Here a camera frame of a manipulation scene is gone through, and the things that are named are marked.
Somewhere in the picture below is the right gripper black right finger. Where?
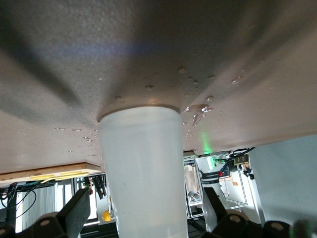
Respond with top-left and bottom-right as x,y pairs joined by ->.
202,187 -> 263,238

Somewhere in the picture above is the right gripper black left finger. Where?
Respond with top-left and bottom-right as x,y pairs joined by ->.
17,188 -> 91,238

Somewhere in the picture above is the translucent orange-capped sauce bottle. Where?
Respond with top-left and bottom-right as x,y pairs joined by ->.
97,106 -> 189,238

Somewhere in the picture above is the yellow plastic fork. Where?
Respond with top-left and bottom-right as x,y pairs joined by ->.
41,175 -> 82,184

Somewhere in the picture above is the yellow plastic knife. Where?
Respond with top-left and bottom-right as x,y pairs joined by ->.
29,170 -> 86,179

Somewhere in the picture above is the wooden cutting board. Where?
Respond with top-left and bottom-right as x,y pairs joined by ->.
0,162 -> 102,188

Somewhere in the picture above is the black table leg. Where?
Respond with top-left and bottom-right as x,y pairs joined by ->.
5,184 -> 18,225

